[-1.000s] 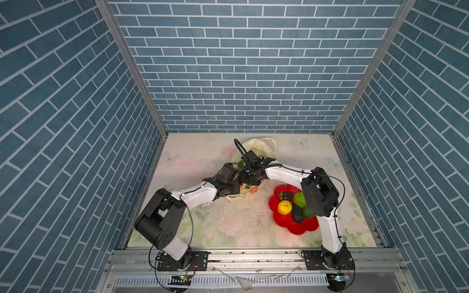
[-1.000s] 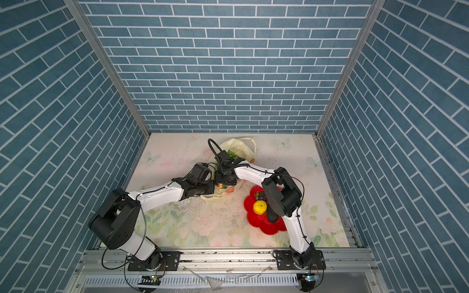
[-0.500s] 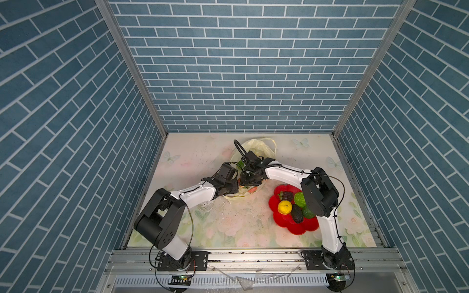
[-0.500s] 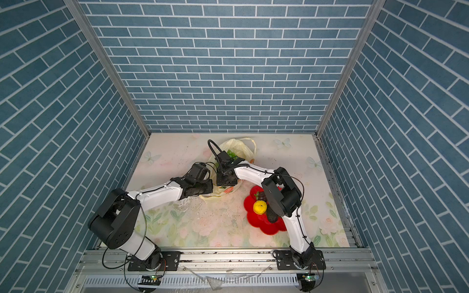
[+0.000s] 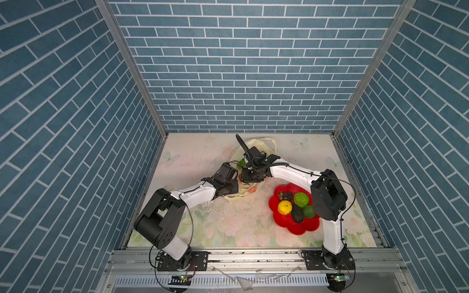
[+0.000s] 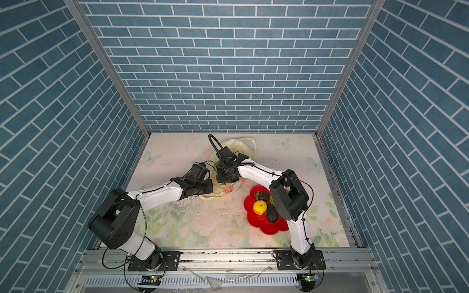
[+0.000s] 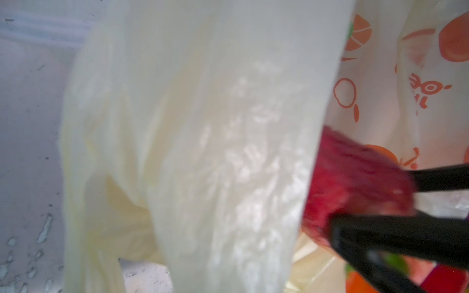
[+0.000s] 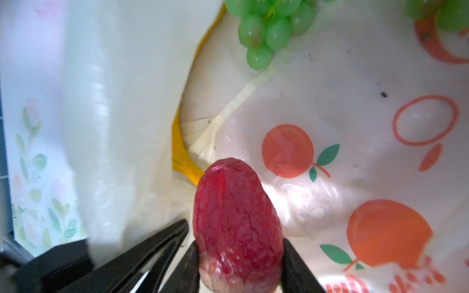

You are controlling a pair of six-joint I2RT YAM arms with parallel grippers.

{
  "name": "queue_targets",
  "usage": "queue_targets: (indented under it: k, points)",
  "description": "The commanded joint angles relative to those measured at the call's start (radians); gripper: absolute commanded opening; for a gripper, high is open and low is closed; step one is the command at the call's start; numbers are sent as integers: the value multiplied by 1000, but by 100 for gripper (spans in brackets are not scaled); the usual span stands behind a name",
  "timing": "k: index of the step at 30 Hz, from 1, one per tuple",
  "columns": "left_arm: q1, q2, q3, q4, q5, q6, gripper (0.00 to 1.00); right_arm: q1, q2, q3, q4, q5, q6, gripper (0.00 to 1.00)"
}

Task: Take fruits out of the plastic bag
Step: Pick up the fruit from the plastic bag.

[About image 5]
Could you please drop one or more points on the right circuit board with wires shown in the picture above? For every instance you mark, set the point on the right circuit board with wires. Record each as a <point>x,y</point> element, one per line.
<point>337,282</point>

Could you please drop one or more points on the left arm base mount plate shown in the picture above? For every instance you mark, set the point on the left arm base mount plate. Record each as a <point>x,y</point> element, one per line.
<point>190,261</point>

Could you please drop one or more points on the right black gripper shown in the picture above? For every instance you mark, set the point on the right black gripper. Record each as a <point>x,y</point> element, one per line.
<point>245,178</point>

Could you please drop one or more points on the circuit board with wires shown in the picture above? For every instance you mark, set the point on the circuit board with wires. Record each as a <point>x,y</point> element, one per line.
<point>337,282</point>
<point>179,283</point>

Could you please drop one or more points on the left circuit board with wires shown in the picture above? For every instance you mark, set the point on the left circuit board with wires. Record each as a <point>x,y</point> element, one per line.
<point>179,283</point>

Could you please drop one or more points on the crumpled clear plastic wrap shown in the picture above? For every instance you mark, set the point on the crumpled clear plastic wrap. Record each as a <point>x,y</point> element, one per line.
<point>250,281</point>

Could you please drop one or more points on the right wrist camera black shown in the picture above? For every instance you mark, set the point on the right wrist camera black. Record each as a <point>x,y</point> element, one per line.
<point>255,156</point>

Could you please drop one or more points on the green lime toy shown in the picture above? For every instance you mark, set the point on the green lime toy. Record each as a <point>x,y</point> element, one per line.
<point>301,199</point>

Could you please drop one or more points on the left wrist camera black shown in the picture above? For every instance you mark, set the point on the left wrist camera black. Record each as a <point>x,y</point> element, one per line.
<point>226,172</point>

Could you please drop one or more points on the yellowish plastic fruit-print bag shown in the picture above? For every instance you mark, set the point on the yellowish plastic fruit-print bag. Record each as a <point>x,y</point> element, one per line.
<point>265,144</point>

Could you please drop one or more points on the dark mangosteen toy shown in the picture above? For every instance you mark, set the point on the dark mangosteen toy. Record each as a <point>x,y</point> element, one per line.
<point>286,196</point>

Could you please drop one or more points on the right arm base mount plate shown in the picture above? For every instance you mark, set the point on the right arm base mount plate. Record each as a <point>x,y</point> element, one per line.
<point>319,260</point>

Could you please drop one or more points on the red flower-shaped plastic plate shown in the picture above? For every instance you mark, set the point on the red flower-shaped plastic plate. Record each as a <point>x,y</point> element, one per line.
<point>285,221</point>

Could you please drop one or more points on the aluminium front rail frame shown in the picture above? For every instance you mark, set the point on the aluminium front rail frame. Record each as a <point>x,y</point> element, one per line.
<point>378,270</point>

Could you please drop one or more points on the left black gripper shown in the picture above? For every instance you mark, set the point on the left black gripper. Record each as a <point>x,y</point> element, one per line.
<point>234,190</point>

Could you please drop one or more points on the yellow lemon toy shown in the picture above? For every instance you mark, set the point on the yellow lemon toy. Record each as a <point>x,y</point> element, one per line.
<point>285,207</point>

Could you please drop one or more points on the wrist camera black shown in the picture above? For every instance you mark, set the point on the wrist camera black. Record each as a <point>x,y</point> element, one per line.
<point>255,156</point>
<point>226,172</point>

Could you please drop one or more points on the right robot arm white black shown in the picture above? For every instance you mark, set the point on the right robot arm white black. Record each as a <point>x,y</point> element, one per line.
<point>327,194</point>

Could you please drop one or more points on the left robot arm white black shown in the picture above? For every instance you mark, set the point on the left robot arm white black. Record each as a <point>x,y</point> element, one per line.
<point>159,220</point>

